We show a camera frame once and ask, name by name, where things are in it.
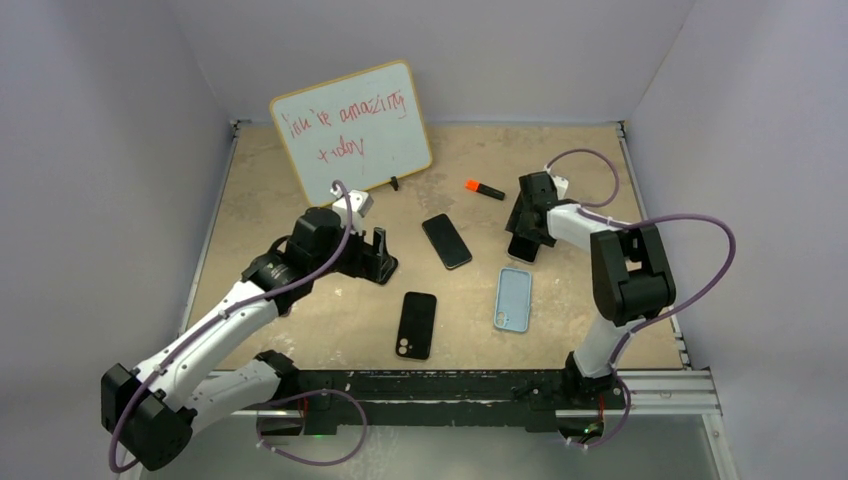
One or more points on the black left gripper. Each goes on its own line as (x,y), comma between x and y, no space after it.
(363,261)

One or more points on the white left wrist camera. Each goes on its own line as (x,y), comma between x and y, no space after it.
(352,205)

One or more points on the black smartphone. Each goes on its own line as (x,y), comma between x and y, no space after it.
(446,241)

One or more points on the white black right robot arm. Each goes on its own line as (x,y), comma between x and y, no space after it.
(632,281)

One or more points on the black phone case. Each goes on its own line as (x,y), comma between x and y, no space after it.
(416,326)

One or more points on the aluminium frame rail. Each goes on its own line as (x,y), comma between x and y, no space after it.
(671,392)

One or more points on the orange capped black marker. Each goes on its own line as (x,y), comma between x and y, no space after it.
(485,190)

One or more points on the yellow framed whiteboard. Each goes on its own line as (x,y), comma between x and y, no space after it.
(363,129)

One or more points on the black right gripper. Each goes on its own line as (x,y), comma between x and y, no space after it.
(517,225)

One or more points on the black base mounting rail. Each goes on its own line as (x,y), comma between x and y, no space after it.
(537,401)

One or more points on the light blue phone case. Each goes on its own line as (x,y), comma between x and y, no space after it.
(513,300)

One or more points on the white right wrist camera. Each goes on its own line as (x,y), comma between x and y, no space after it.
(561,185)

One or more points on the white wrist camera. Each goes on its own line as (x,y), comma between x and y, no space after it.
(352,205)
(561,185)

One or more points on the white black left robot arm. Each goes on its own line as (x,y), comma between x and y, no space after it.
(154,409)

